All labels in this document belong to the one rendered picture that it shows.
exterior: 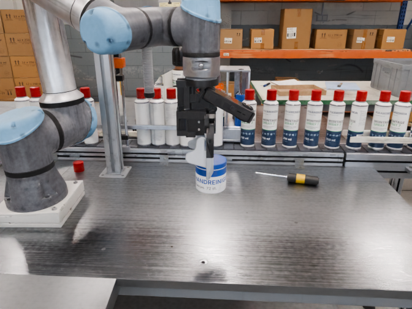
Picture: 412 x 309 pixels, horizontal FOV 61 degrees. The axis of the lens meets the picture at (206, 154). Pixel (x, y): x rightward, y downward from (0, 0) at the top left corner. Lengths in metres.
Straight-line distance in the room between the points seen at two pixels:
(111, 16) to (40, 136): 0.41
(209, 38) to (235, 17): 4.94
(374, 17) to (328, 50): 1.29
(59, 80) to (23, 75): 3.75
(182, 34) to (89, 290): 0.52
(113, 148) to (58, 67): 0.32
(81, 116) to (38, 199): 0.24
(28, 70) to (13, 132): 3.80
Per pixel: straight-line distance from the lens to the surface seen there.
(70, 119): 0.98
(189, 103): 0.72
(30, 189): 0.95
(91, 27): 0.64
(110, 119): 1.12
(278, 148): 1.26
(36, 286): 0.79
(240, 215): 0.93
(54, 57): 0.98
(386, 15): 6.18
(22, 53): 4.69
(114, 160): 1.17
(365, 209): 1.04
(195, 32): 0.68
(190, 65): 0.69
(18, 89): 1.40
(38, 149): 0.93
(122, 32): 0.63
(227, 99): 0.71
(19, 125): 0.90
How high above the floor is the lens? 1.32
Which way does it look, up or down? 22 degrees down
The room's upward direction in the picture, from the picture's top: straight up
